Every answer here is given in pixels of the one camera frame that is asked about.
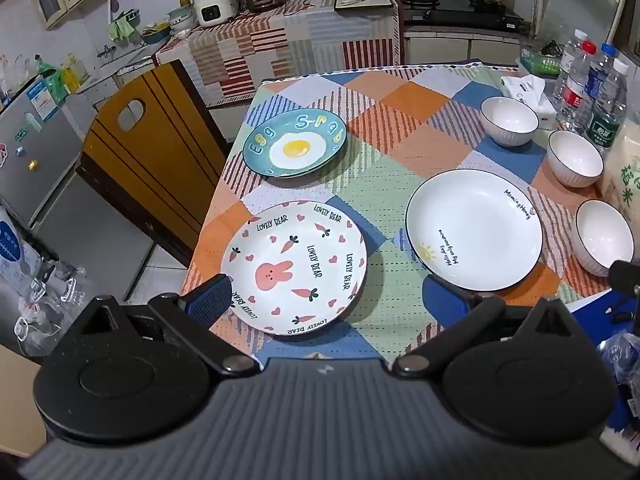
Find green hanging cloth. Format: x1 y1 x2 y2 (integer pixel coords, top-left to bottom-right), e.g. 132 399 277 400
106 9 140 42

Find wooden chair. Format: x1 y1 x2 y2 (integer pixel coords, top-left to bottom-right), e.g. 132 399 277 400
75 59 232 302

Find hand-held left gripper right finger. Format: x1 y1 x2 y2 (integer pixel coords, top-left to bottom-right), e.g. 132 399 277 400
392 292 576 379

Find teal fried egg plate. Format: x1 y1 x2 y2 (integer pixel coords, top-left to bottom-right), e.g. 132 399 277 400
243 109 349 179

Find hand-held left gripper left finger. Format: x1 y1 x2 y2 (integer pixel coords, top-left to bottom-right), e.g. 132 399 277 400
65 274 263 377

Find white sun print plate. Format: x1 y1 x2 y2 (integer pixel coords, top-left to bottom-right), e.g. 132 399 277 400
404 169 545 292

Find crumpled clear plastic bag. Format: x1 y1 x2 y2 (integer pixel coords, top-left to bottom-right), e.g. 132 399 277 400
596 331 640 398

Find red label water bottle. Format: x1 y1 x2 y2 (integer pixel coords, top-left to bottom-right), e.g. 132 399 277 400
559 41 599 134

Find clear plastic bags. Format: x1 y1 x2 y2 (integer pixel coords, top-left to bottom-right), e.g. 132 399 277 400
0 204 88 358

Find green label water bottle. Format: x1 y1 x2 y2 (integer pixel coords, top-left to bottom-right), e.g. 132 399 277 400
586 58 629 156

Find grey refrigerator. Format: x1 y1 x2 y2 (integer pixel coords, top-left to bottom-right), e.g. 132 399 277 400
0 71 98 233

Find black gas stove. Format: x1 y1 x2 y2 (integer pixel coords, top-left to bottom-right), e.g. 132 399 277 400
399 0 525 31

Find white tissue pack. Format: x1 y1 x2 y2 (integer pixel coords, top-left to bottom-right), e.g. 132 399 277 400
500 75 559 131

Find blue bowl on counter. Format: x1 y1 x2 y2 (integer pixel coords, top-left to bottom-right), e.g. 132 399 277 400
141 22 173 46

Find clear white cap water bottle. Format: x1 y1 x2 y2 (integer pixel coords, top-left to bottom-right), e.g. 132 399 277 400
554 29 589 111

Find white rice cooker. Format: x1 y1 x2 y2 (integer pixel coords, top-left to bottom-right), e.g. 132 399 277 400
193 0 239 26

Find green plastic basket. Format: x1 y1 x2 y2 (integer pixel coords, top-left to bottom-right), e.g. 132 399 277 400
519 44 564 79

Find patchwork tablecloth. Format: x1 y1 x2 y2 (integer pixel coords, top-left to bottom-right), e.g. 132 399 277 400
179 62 640 367

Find green dish soap bottle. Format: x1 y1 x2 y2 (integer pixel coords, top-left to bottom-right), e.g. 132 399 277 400
34 55 68 103

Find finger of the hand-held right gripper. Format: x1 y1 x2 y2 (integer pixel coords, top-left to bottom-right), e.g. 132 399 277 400
607 260 640 306

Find blue cap water bottle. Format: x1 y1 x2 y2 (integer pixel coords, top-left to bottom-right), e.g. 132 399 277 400
585 42 617 107

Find white ribbed bowl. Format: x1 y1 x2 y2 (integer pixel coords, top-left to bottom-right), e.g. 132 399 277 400
547 130 605 189
572 199 636 277
480 96 540 147

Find striped counter cloth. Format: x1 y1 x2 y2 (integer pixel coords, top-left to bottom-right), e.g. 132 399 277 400
154 0 402 109

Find clear bag of rice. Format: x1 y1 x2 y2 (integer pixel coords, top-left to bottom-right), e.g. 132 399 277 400
599 112 640 233

